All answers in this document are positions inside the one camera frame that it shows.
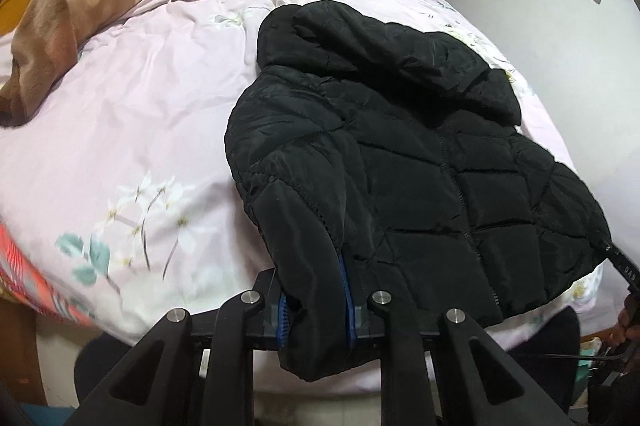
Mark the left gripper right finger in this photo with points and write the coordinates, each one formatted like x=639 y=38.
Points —
x=425 y=355

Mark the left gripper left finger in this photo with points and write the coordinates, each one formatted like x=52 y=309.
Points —
x=186 y=370

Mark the black puffer jacket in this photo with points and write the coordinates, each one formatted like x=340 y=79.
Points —
x=371 y=156

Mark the person right hand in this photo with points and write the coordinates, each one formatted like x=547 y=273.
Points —
x=624 y=329

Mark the pink floral bed sheet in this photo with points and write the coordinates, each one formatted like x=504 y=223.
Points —
x=120 y=185

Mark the red patterned mattress edge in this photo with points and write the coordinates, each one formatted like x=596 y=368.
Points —
x=22 y=282

